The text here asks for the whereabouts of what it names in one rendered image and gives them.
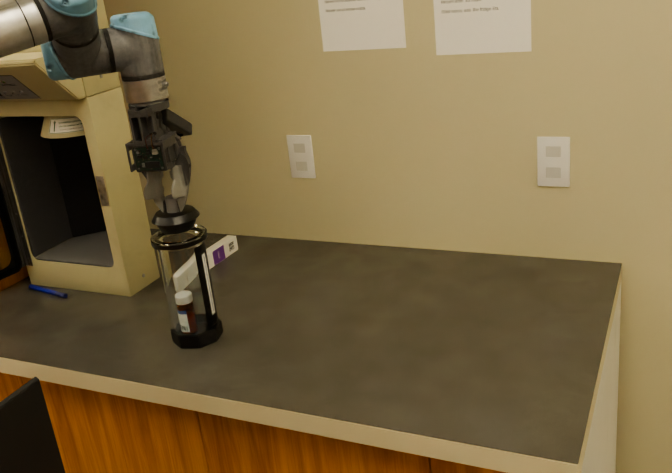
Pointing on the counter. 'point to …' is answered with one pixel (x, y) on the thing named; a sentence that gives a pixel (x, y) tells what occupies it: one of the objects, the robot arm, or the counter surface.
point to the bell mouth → (61, 127)
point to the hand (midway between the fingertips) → (172, 203)
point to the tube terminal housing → (106, 166)
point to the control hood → (24, 72)
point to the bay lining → (51, 183)
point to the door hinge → (14, 212)
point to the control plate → (15, 89)
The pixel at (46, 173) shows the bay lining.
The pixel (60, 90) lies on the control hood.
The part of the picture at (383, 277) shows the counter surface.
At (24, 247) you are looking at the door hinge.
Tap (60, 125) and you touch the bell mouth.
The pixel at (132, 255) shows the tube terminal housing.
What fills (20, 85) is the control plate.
